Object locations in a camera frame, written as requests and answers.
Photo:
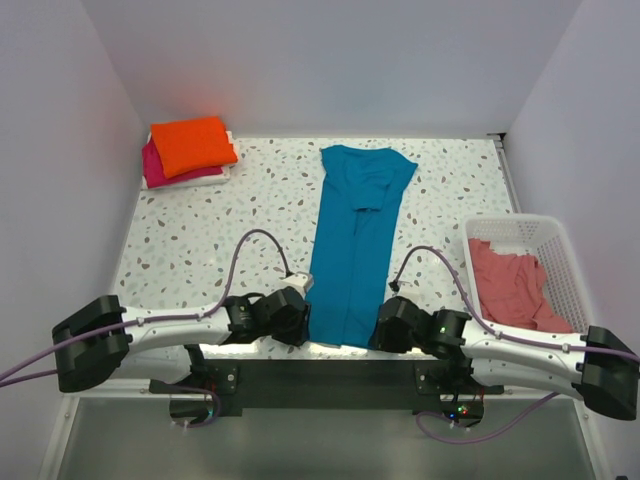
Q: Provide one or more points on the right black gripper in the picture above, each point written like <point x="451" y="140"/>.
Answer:
<point x="380" y="340"/>

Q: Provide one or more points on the folded orange t-shirt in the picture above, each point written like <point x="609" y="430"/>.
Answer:
<point x="188" y="145"/>

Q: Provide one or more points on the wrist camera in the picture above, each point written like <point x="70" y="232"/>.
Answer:
<point x="301" y="282"/>
<point x="406" y="290"/>

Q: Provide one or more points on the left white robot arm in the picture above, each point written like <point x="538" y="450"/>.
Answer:
<point x="105" y="339"/>

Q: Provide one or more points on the white plastic basket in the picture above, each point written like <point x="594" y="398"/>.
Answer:
<point x="545" y="238"/>

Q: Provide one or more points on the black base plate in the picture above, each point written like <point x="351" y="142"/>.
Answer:
<point x="409" y="385"/>

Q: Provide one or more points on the folded magenta t-shirt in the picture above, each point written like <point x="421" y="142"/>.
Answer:
<point x="153" y="169"/>

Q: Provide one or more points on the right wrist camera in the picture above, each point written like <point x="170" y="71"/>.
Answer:
<point x="406" y="290"/>

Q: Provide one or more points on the salmon pink t-shirt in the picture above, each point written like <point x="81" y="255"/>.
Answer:
<point x="510" y="288"/>

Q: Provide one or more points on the blue t-shirt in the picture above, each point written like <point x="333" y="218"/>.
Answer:
<point x="361" y="197"/>

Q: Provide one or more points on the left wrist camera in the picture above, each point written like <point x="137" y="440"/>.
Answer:
<point x="301" y="282"/>

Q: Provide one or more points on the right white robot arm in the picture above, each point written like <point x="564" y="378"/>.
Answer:
<point x="596" y="367"/>

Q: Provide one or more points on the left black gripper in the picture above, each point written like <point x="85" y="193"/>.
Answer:
<point x="298" y="333"/>

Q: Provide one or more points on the aluminium frame rail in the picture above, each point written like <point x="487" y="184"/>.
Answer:
<point x="58" y="442"/>

